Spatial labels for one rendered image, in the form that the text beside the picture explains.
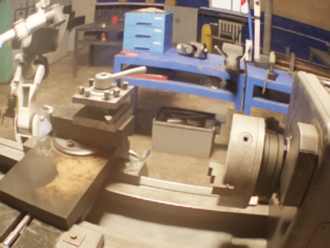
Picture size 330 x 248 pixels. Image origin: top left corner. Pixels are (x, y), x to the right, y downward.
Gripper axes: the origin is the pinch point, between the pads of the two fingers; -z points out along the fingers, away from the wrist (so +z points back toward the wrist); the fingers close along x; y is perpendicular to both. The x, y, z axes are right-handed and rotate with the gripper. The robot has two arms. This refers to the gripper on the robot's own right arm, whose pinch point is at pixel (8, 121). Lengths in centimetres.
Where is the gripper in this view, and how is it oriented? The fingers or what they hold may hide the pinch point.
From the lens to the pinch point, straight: 238.7
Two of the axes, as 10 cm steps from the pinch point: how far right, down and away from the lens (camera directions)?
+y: 7.4, 1.5, -6.5
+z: 2.2, -9.8, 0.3
